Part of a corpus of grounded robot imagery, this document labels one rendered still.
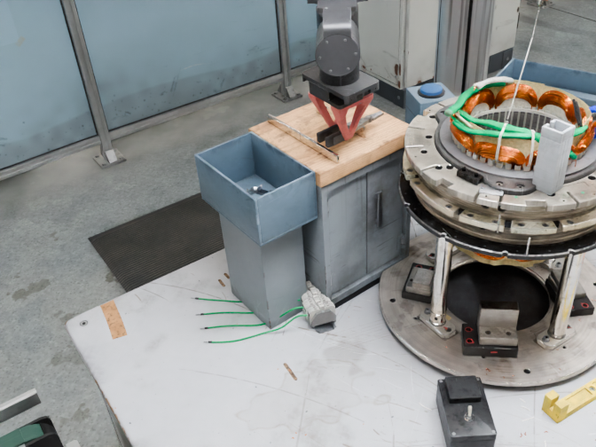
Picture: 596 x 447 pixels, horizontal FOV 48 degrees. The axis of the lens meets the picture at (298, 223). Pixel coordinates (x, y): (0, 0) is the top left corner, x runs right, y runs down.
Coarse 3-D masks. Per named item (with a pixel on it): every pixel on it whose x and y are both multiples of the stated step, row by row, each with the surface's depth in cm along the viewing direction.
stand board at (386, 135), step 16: (288, 112) 114; (304, 112) 113; (352, 112) 112; (368, 112) 112; (384, 112) 112; (256, 128) 110; (272, 128) 110; (304, 128) 109; (320, 128) 109; (368, 128) 108; (384, 128) 107; (400, 128) 107; (272, 144) 106; (288, 144) 105; (320, 144) 105; (352, 144) 104; (368, 144) 104; (384, 144) 103; (400, 144) 106; (304, 160) 101; (320, 160) 101; (352, 160) 100; (368, 160) 103; (320, 176) 98; (336, 176) 100
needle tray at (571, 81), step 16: (512, 64) 125; (528, 64) 124; (544, 64) 123; (528, 80) 126; (544, 80) 124; (560, 80) 122; (576, 80) 121; (592, 80) 119; (576, 96) 120; (592, 96) 120
